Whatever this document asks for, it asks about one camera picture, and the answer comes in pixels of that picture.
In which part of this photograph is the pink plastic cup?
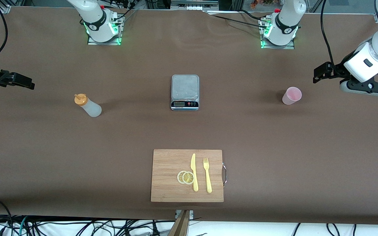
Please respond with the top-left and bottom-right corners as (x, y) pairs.
(282, 87), (302, 105)

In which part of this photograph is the translucent squeeze bottle orange cap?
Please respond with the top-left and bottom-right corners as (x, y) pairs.
(74, 93), (102, 118)

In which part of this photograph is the paper table cover sheet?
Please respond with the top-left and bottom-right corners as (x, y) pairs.
(0, 6), (378, 226)

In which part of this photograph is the silver digital kitchen scale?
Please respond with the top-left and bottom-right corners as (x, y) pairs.
(171, 74), (200, 111)

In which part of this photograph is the grey power strip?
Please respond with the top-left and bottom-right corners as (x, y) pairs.
(170, 0), (220, 11)

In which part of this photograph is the yellow plastic fork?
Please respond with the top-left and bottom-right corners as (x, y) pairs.
(203, 158), (212, 193)

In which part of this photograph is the yellow plastic knife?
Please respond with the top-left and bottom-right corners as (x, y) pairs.
(191, 153), (199, 192)

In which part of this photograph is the wooden cutting board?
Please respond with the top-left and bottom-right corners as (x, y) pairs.
(151, 149), (224, 203)

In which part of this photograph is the wooden beam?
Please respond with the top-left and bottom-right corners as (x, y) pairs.
(168, 210), (191, 236)

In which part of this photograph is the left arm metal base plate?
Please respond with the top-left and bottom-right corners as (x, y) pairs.
(260, 16), (295, 49)

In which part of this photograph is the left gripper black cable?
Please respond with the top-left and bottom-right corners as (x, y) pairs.
(320, 0), (336, 66)

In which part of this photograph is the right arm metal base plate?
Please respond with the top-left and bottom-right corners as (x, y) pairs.
(87, 13), (124, 46)

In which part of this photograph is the black base cable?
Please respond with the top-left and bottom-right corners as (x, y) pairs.
(205, 9), (270, 30)

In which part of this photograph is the green cable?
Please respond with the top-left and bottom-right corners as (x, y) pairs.
(18, 216), (29, 236)

